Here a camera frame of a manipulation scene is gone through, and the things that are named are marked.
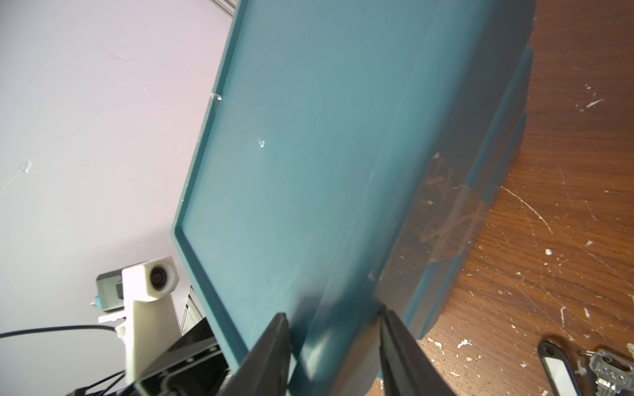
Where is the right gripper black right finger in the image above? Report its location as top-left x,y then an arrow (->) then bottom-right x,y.
379,308 -> 455,396

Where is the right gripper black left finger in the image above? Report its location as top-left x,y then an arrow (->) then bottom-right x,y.
220,313 -> 292,396

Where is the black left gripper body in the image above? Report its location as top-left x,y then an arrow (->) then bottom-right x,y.
70,319 -> 230,395

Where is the silver keys black tag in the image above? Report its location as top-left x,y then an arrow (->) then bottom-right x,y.
537,341 -> 582,396
577,348 -> 633,396

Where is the teal drawer cabinet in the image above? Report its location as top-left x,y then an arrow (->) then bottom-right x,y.
173,1 -> 536,395

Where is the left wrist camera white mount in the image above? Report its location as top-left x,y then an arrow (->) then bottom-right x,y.
95,257 -> 181,384

